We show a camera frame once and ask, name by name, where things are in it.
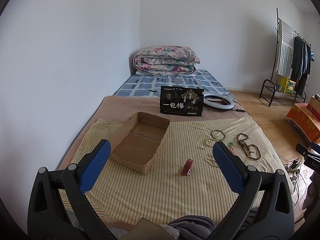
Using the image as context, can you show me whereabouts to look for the dark hanging clothes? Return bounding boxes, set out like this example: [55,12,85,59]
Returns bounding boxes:
[290,36,311,96]

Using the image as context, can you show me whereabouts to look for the person's grey trousers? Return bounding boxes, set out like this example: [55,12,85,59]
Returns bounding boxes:
[159,207,258,239]

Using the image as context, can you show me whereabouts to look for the cream bead bracelet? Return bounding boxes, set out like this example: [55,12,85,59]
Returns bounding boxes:
[204,138,218,167]

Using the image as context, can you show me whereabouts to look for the folded floral quilt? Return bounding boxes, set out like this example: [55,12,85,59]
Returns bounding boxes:
[133,46,201,75]

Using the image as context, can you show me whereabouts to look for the books on orange box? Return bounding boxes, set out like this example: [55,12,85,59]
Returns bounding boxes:
[307,96,320,119]

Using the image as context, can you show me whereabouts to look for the black clothes rack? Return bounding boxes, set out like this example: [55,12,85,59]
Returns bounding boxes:
[259,15,315,107]

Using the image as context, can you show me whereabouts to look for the dark bangle ring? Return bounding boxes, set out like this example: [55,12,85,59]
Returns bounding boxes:
[211,129,226,140]

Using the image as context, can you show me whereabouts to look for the striped hanging towel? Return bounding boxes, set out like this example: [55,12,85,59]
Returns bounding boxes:
[276,19,295,79]

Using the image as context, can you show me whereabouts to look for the yellow green box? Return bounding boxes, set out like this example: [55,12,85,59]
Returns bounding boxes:
[280,77,296,95]

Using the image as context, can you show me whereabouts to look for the brown bed blanket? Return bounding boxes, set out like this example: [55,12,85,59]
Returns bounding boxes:
[59,96,249,169]

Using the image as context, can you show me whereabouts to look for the open cardboard box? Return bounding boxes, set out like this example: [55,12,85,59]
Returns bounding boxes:
[108,112,170,175]

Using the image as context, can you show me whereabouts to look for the white ring light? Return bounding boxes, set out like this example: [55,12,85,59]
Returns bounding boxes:
[203,94,235,111]

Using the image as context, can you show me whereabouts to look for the orange patterned box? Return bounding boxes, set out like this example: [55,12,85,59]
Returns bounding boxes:
[285,103,320,144]

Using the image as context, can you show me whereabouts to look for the black snack bag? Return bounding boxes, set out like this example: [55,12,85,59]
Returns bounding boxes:
[159,86,204,116]

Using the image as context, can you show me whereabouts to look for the yellow striped cloth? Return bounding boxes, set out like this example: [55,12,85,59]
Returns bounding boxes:
[59,116,293,224]

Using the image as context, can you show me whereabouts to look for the red leather watch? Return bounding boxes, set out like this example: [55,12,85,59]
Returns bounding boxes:
[181,159,194,176]

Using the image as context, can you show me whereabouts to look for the brown wooden bead necklace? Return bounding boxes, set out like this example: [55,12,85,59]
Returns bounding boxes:
[236,133,261,160]

